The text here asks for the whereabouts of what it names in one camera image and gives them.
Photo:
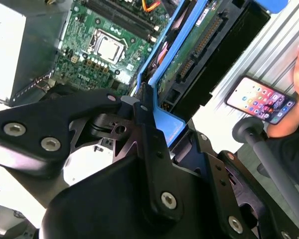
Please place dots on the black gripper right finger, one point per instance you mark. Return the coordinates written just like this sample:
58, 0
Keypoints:
224, 189

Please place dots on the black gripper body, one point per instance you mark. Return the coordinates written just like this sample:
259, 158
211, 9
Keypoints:
102, 211

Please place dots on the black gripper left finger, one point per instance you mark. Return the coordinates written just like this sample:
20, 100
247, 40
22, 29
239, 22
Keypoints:
35, 144

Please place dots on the black smartphone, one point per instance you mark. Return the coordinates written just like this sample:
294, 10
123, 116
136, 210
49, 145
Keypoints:
259, 99

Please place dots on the hard disk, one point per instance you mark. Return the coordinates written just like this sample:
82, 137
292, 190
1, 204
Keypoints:
189, 49

